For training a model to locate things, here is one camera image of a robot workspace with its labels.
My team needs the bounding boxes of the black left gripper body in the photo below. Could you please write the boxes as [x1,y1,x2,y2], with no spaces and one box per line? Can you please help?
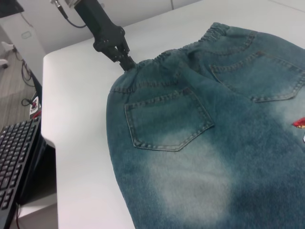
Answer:
[75,0,129,52]

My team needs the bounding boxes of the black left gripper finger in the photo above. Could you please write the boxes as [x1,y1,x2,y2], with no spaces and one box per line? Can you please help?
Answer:
[104,46,131,72]
[116,42,137,70]

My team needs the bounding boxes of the blue denim shorts with embroidery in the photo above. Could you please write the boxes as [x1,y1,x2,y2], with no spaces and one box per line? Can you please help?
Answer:
[106,21,305,229]

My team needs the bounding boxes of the black monitor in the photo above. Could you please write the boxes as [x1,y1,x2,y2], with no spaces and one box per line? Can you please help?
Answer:
[0,0,25,19]

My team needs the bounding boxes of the red and white power strip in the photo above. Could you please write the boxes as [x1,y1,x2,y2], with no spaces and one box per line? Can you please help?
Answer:
[28,96,42,119]

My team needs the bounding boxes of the white office chair base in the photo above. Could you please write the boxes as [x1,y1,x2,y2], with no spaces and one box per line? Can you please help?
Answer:
[0,41,16,70]

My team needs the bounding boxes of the black computer keyboard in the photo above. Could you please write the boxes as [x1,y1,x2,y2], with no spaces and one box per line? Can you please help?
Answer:
[0,118,43,229]

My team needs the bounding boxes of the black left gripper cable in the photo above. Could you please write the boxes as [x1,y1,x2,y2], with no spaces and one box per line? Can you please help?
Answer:
[55,0,88,29]

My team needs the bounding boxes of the white wall socket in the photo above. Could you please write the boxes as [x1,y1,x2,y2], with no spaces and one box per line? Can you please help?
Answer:
[20,30,33,41]

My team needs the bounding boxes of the black floor cable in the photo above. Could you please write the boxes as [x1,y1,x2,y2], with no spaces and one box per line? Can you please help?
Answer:
[20,59,39,108]

